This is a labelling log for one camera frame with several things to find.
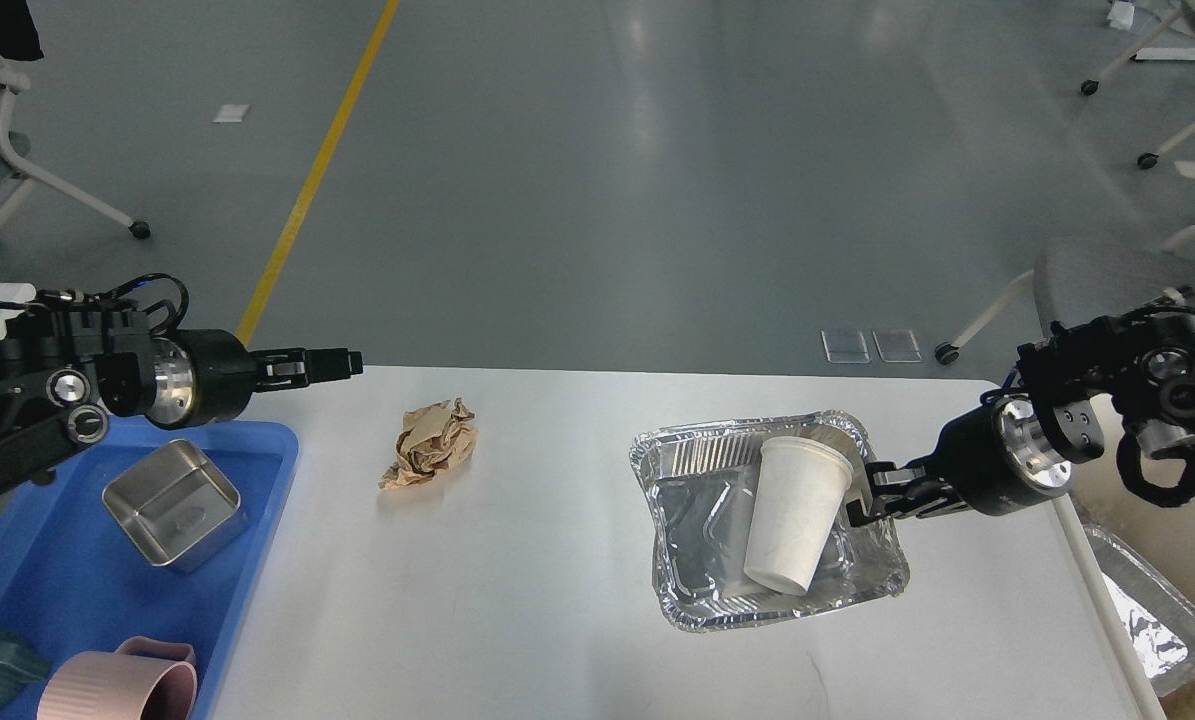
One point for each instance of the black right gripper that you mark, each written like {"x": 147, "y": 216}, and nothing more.
{"x": 995, "y": 458}

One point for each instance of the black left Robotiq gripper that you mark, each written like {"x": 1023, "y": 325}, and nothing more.
{"x": 207, "y": 376}

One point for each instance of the white paper cup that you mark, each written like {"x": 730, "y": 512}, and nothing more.
{"x": 801, "y": 483}

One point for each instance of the brown paper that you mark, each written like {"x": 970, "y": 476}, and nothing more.
{"x": 434, "y": 440}

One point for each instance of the small stainless steel tray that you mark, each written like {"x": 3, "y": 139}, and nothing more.
{"x": 176, "y": 507}

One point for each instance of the aluminium foil tray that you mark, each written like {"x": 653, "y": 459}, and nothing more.
{"x": 700, "y": 481}

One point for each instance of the pink HOME mug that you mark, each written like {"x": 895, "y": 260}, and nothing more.
{"x": 141, "y": 679}

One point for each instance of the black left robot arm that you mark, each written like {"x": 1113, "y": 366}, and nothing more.
{"x": 71, "y": 361}

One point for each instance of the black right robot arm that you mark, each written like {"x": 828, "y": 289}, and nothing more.
{"x": 1144, "y": 361}

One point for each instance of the grey office chair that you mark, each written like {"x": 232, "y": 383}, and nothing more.
{"x": 1073, "y": 282}

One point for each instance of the blue plastic tray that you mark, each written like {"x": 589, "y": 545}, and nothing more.
{"x": 71, "y": 580}

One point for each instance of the white bin at right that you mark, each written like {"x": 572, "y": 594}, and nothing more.
{"x": 1147, "y": 555}

